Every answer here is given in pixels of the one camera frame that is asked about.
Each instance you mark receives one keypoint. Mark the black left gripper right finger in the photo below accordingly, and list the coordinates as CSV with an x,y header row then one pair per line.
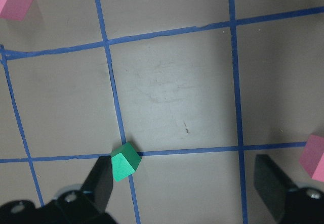
x,y
273,185

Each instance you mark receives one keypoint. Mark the pink foam cube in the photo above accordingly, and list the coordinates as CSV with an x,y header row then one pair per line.
x,y
15,9
312,157

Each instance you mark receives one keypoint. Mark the pink foam cube left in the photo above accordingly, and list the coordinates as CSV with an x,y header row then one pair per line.
x,y
15,9

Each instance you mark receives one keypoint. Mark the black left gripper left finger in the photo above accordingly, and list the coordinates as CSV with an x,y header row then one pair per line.
x,y
98,185

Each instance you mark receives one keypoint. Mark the pink foam cube centre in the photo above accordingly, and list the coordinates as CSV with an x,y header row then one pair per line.
x,y
312,157

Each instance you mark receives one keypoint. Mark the green foam cube near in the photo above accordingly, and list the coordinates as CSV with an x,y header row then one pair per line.
x,y
125,161

